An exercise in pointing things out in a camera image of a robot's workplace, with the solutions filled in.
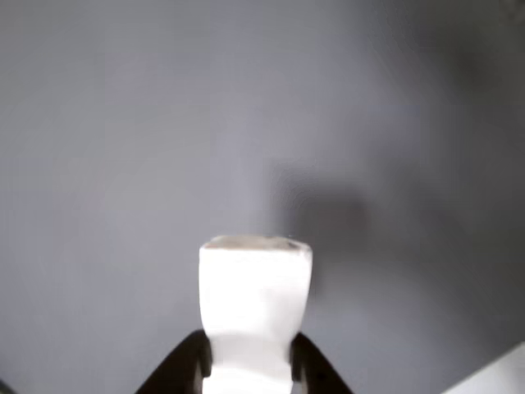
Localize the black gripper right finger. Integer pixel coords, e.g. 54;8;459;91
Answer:
288;331;354;394

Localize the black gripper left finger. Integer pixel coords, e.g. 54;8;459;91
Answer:
134;329;214;394

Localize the white rectangular block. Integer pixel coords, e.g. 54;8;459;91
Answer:
198;234;313;394

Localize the dark grey textured mat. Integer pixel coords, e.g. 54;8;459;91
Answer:
0;0;525;394

